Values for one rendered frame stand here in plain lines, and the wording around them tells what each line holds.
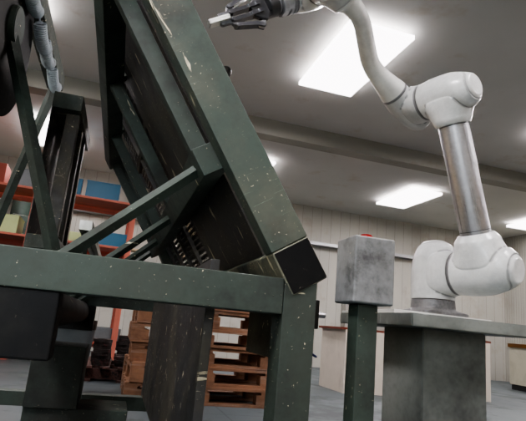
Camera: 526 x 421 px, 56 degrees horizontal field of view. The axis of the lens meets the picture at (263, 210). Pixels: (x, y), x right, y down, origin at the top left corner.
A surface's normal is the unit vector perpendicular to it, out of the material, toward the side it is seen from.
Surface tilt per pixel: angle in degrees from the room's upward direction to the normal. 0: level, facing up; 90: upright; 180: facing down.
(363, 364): 90
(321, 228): 90
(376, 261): 90
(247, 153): 90
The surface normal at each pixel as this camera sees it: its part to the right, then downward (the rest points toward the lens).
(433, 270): -0.76, -0.27
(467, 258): -0.80, 0.08
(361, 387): 0.28, -0.20
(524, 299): -0.95, -0.15
